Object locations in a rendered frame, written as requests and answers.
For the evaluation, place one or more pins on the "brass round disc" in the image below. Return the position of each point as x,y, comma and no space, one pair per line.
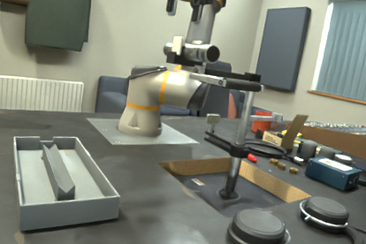
273,161
293,170
281,166

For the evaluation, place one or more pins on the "open cardboard box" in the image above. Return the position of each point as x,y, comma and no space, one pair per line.
290,133

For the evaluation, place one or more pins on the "blue metal box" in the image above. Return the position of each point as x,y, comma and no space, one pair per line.
330,174

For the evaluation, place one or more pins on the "silver stand tube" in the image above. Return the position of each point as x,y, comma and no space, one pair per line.
235,170

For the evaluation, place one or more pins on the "grey v-shaped cradle block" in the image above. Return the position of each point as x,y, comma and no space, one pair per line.
59,173

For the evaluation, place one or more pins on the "dark grey cylinder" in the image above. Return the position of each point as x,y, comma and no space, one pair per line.
308,149
326,152

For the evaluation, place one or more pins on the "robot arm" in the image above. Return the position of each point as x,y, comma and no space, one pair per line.
148,93

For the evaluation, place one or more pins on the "small grey key block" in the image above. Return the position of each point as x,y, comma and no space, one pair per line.
212,119

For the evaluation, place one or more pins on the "red wing knob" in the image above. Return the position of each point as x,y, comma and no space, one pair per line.
252,158

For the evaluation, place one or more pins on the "window with blue blind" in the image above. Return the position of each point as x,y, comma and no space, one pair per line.
343,49

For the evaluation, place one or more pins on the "grey open tray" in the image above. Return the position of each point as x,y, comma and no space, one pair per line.
73,208

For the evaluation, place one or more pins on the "orange cushion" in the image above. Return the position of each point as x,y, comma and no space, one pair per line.
232,107

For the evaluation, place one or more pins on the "cream clip lever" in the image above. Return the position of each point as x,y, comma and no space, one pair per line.
178,45

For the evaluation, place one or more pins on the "black headphones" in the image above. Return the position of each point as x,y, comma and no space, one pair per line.
256,226

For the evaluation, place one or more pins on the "blue-grey wall panel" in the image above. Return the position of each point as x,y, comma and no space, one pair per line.
283,49

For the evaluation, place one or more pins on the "black stand collar clamp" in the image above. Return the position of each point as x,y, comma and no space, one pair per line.
227,146

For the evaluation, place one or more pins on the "grey metal base plate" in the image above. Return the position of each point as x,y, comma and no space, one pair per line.
176,138

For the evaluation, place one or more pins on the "brown wooden tray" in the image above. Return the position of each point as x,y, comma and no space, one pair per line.
339,141

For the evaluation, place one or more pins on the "green wall panel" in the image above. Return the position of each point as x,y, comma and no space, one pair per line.
57,11

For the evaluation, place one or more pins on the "white radiator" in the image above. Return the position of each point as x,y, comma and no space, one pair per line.
41,93

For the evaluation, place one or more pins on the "blue sofa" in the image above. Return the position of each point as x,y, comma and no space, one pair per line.
112,96

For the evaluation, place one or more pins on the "white round tin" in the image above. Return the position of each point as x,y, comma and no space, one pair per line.
343,159

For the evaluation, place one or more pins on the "orange mug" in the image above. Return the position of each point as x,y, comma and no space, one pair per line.
260,126

